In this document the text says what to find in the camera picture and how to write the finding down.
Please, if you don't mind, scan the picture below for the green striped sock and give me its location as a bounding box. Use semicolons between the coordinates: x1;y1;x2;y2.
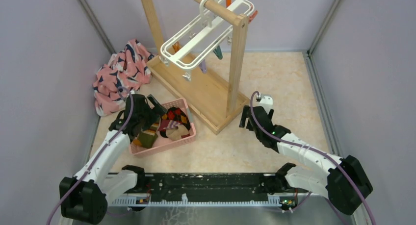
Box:
131;121;159;149

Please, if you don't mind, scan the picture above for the wooden hanger stand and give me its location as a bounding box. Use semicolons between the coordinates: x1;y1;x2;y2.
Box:
141;0;249;134

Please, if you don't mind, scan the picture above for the white plastic clip hanger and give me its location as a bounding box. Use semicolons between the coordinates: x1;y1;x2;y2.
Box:
159;0;257;81

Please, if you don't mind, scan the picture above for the orange clothes clip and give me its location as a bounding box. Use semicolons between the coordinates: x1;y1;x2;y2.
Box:
248;10;258;24

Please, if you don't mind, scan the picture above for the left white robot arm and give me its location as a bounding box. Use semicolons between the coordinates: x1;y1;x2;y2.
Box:
56;94;167;225

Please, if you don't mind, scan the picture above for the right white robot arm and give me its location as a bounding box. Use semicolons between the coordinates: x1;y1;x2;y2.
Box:
239;105;373;215

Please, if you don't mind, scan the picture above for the argyle patterned sock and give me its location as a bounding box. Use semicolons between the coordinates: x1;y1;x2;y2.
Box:
158;107;191;138

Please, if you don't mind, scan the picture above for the beige purple sock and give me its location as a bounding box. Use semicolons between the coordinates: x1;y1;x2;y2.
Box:
165;125;190;141

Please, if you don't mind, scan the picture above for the pink plastic basket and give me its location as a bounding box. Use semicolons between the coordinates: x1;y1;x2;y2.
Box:
129;98;196;157

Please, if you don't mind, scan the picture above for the pink patterned cloth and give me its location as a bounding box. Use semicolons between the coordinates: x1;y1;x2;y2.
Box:
92;39;154;117

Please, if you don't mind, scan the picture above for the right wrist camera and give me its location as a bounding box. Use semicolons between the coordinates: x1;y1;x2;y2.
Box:
256;94;273;114

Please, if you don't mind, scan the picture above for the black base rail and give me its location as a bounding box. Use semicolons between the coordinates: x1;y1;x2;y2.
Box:
107;172;310;212

